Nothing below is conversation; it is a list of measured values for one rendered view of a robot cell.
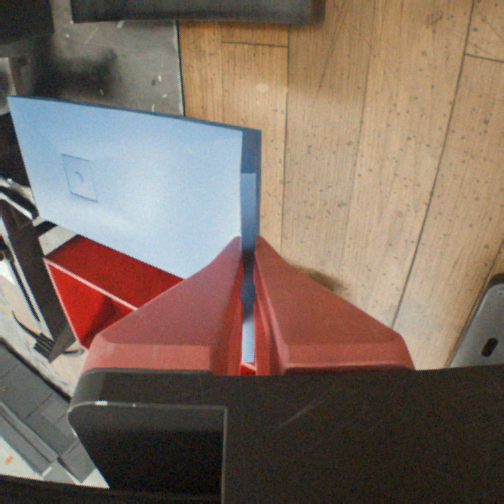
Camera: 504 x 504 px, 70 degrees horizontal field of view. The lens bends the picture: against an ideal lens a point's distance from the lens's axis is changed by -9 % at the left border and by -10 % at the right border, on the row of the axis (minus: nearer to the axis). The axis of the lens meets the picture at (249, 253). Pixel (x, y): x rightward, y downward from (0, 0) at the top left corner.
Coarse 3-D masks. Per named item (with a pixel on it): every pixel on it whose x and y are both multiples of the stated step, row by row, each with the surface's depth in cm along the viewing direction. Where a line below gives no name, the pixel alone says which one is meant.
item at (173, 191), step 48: (48, 144) 17; (96, 144) 15; (144, 144) 14; (192, 144) 13; (240, 144) 12; (48, 192) 19; (96, 192) 17; (144, 192) 15; (192, 192) 14; (240, 192) 10; (96, 240) 19; (144, 240) 17; (192, 240) 15
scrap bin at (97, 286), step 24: (72, 240) 35; (48, 264) 33; (72, 264) 32; (96, 264) 32; (120, 264) 32; (144, 264) 32; (72, 288) 36; (96, 288) 30; (120, 288) 30; (144, 288) 30; (168, 288) 30; (72, 312) 37; (96, 312) 40; (120, 312) 43
